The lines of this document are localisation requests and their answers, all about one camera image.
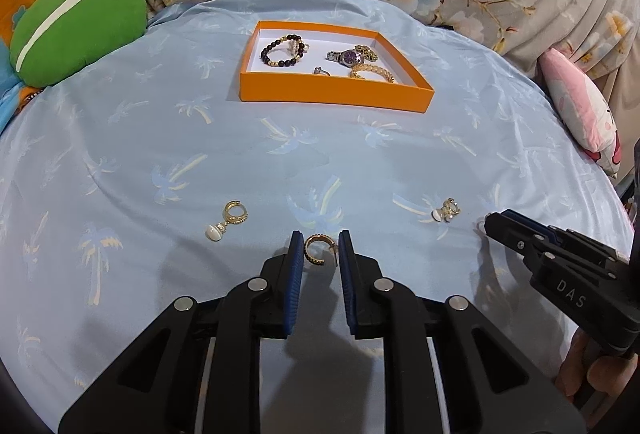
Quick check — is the black bead bracelet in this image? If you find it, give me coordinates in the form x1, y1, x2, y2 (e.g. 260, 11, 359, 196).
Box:
260, 34, 305, 68

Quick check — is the gold earring with white drop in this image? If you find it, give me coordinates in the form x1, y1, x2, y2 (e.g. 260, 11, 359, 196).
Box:
205, 200, 250, 242
430, 197, 463, 223

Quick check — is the pearl bracelet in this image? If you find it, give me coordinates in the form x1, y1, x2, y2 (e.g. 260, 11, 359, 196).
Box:
287, 34, 311, 62

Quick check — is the person's right hand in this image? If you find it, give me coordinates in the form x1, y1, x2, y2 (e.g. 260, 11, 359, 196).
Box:
556, 329, 640, 417

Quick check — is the gold hoop earring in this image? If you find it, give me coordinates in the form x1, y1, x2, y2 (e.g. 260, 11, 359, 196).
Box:
303, 234, 339, 267

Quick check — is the orange cardboard box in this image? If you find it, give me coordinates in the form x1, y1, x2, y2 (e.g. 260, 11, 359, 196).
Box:
238, 20, 434, 115

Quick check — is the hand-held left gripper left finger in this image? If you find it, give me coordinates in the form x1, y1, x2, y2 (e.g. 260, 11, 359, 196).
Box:
58, 230, 306, 434

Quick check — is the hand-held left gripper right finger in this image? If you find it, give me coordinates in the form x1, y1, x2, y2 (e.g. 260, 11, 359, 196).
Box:
337, 229, 587, 434

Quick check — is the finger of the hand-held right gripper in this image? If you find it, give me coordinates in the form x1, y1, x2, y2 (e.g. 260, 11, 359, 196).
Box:
483, 212, 556, 267
501, 208, 632, 265

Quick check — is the pink pillow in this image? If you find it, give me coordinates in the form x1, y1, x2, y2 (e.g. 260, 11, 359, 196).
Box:
537, 47, 624, 175

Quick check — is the gold chain bracelet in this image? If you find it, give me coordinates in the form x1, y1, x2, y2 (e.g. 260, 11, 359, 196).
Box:
348, 63, 397, 84

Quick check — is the green cushion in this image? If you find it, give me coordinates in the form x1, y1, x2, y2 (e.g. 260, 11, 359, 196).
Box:
9, 0, 149, 87

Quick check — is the silver wristwatch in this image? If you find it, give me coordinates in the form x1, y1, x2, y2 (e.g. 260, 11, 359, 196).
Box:
326, 48, 366, 66

